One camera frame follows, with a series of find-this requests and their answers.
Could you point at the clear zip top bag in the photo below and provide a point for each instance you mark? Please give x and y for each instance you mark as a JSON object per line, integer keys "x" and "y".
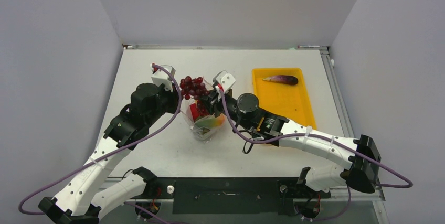
{"x": 186, "y": 115}

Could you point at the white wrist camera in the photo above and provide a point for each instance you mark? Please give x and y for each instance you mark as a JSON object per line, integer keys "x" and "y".
{"x": 160, "y": 77}
{"x": 224, "y": 80}

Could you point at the aluminium frame rail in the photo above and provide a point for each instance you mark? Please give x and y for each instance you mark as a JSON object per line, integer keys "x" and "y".
{"x": 175, "y": 152}

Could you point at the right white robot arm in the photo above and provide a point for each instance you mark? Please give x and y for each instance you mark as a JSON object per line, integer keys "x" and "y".
{"x": 354, "y": 161}

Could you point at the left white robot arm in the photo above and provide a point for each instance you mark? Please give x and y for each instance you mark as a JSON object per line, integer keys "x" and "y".
{"x": 81, "y": 200}

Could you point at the long purple eggplant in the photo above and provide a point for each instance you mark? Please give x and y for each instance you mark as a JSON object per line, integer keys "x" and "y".
{"x": 283, "y": 79}

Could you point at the yellow plastic tray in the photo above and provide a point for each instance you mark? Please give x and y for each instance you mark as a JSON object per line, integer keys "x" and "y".
{"x": 291, "y": 101}

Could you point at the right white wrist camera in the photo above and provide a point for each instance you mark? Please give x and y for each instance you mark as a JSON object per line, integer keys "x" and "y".
{"x": 224, "y": 80}

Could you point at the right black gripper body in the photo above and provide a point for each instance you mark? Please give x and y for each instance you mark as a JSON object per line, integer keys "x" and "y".
{"x": 233, "y": 105}

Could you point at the red tomato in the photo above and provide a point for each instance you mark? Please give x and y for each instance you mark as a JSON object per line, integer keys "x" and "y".
{"x": 195, "y": 112}

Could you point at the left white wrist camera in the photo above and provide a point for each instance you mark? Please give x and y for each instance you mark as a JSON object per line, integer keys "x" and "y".
{"x": 160, "y": 77}

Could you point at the red grape bunch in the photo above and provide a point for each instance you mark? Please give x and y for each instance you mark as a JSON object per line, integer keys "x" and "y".
{"x": 192, "y": 89}

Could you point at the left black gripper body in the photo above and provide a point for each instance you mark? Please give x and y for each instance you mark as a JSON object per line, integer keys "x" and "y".
{"x": 166, "y": 103}

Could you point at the green orange mango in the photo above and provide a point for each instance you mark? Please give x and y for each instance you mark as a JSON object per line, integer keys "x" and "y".
{"x": 210, "y": 121}

